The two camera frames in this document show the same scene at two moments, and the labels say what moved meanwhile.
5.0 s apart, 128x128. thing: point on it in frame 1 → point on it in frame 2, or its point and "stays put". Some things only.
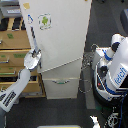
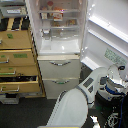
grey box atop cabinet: (11, 9) stays put
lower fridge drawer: (61, 88) stays put
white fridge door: (58, 28) → (105, 34)
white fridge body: (64, 27) stays put
